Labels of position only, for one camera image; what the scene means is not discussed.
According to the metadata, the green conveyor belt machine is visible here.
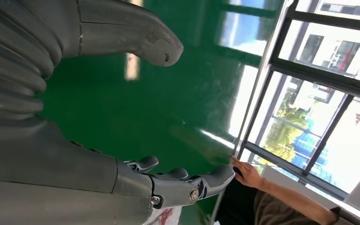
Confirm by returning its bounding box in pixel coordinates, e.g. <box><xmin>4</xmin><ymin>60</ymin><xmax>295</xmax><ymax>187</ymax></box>
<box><xmin>37</xmin><ymin>0</ymin><xmax>294</xmax><ymax>225</ymax></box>

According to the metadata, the person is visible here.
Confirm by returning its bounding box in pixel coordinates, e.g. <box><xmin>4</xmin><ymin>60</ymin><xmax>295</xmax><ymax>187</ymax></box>
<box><xmin>216</xmin><ymin>156</ymin><xmax>342</xmax><ymax>225</ymax></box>

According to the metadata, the black framed window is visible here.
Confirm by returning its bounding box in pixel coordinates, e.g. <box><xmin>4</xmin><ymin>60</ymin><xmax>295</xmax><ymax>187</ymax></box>
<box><xmin>238</xmin><ymin>0</ymin><xmax>360</xmax><ymax>203</ymax></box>

